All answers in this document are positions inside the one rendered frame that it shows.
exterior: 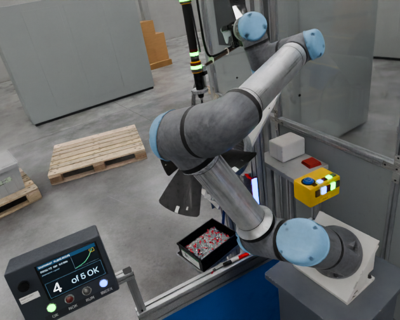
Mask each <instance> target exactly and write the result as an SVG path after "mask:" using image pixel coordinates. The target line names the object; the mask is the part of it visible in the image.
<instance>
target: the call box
mask: <svg viewBox="0 0 400 320"><path fill-rule="evenodd" d="M332 173H333V172H331V171H329V170H327V169H325V168H319V169H317V170H315V171H312V172H310V173H308V174H306V175H304V176H302V177H300V178H297V179H295V180H294V197H295V198H296V199H298V200H299V201H301V202H302V203H304V204H306V205H307V206H308V207H310V208H311V207H313V206H315V205H317V204H319V203H321V202H323V201H325V200H327V199H329V198H331V197H333V196H335V195H337V194H339V188H340V186H339V187H337V188H335V189H333V190H331V191H329V192H327V193H325V194H321V189H322V188H323V187H325V186H327V185H329V184H331V183H333V182H336V181H337V180H340V176H339V175H337V174H336V176H335V177H332V178H330V179H327V180H326V181H323V182H322V183H318V182H317V180H319V179H322V178H323V177H325V178H326V176H328V175H330V174H332ZM307 177H310V178H312V179H313V180H314V182H313V183H316V184H317V186H315V187H314V186H312V185H311V184H305V183H303V179H304V178H307ZM319 189H320V196H319V197H315V195H316V191H317V190H319Z"/></svg>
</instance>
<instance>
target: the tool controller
mask: <svg viewBox="0 0 400 320"><path fill-rule="evenodd" d="M62 276H63V279H64V281H65V283H66V285H67V288H68V290H69V291H68V292H66V293H64V294H61V295H59V296H57V297H55V298H52V299H51V298H50V296H49V294H48V292H47V290H46V287H45V285H44V284H46V283H48V282H50V281H53V280H55V279H58V278H59V277H62ZM4 278H5V280H6V282H7V284H8V286H9V288H10V290H11V292H12V294H13V296H14V298H15V300H16V302H17V305H18V307H19V309H20V311H21V313H22V315H23V317H24V319H25V320H57V319H60V318H61V317H64V316H66V315H67V314H70V313H71V312H74V311H75V310H77V309H80V308H81V307H84V306H86V305H88V304H90V303H92V302H94V301H96V300H98V299H100V298H102V297H104V296H106V295H109V294H111V293H113V292H115V291H117V290H118V289H119V285H118V282H117V279H116V275H115V273H114V270H113V268H112V265H111V263H110V260H109V257H108V255H107V252H106V250H105V247H104V245H103V242H102V239H101V237H100V234H99V232H98V229H97V227H96V225H92V226H90V227H87V228H85V229H83V230H80V231H78V232H75V233H73V234H71V235H68V236H65V237H63V238H61V239H58V240H56V241H53V242H51V243H48V244H45V245H44V246H41V247H39V248H36V249H34V250H31V251H28V252H26V253H24V254H22V255H19V256H17V257H14V258H12V259H10V260H9V262H8V265H7V268H6V270H5V273H4ZM101 279H107V280H108V285H107V286H106V287H104V288H102V287H100V286H99V281H100V280H101ZM86 286H89V287H90V288H91V293H90V294H89V295H83V293H82V289H83V288H84V287H86ZM67 295H73V296H74V301H73V302H72V303H65V300H64V299H65V297H66V296H67ZM49 303H55V304H56V305H57V308H56V310H55V311H54V312H48V311H47V310H46V307H47V305H48V304H49Z"/></svg>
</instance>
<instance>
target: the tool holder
mask: <svg viewBox="0 0 400 320"><path fill-rule="evenodd" d="M202 70H203V71H202V77H203V87H204V89H202V90H196V88H194V89H192V91H191V92H192V93H193V94H195V95H198V94H203V93H206V92H208V87H207V84H206V76H205V75H207V73H208V72H207V70H206V65H203V66H202Z"/></svg>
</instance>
